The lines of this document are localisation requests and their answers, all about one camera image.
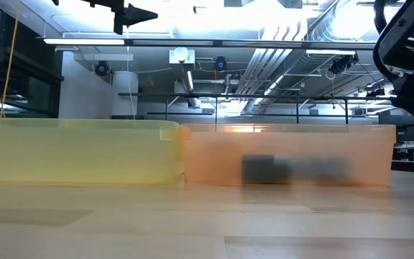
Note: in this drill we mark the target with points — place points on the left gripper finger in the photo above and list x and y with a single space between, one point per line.
133 19
135 11

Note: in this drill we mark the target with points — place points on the white light bar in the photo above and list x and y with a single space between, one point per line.
85 41

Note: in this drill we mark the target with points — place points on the white globe lamp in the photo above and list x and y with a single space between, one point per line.
181 54

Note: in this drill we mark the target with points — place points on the white round column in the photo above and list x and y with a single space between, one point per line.
125 93

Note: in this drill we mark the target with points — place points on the white fluorescent tube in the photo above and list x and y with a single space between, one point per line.
189 81

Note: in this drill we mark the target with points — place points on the dark glass partition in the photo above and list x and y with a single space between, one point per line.
31 90

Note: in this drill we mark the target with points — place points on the silver ceiling pipes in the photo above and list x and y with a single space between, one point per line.
261 64

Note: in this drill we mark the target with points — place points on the yellow translucent plastic bin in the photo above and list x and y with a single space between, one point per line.
67 144

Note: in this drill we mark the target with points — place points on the orange translucent plastic bin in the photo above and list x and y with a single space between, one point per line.
214 144

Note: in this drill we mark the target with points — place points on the black ceiling fixture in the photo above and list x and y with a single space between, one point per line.
376 92
341 64

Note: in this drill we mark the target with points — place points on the black metal railing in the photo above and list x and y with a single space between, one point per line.
346 111

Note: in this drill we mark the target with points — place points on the black computer monitor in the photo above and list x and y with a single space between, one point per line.
406 133

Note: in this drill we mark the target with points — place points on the black desk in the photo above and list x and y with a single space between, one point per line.
412 167

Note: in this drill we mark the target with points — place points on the large silver duct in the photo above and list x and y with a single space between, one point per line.
350 21

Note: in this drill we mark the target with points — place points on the black metal frame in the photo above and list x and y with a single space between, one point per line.
358 46

